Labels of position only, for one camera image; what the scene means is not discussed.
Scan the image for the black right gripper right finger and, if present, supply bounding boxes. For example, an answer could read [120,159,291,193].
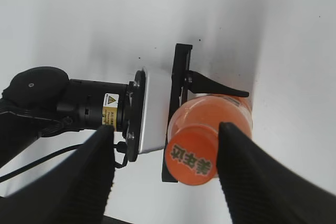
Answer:
[216,122,335,223]

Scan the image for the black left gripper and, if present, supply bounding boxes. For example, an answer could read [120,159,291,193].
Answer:
[161,42,249,183]

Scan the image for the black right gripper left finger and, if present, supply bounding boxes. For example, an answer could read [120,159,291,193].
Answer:
[1,126,115,223]

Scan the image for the orange soda plastic bottle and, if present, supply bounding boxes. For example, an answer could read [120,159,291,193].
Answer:
[167,95,253,143]

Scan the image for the orange bottle cap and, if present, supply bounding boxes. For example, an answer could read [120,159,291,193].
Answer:
[165,125,218,186]

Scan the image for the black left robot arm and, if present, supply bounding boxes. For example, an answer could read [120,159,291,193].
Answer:
[1,44,253,185]

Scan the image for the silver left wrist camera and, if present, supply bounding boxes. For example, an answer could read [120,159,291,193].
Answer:
[126,68,172,162]

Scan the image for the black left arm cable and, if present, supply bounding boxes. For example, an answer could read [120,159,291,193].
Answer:
[0,141,129,183]

